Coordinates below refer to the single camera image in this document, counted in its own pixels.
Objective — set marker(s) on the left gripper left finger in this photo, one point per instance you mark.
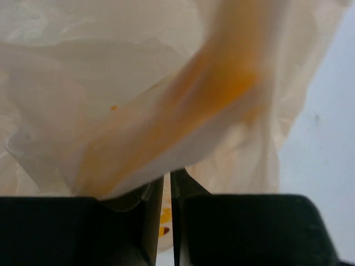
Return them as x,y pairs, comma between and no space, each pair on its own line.
82,230

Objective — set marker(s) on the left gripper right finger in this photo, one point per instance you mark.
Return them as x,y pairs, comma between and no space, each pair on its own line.
220,229

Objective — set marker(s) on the translucent peach plastic bag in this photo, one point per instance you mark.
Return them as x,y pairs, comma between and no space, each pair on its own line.
101,97

